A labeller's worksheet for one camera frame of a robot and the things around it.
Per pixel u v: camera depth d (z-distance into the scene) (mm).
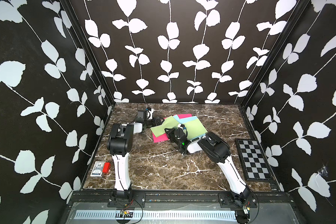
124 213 705
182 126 976
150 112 938
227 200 732
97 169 837
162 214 702
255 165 843
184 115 1143
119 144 591
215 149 603
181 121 1086
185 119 1111
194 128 1063
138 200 734
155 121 951
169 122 1065
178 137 799
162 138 980
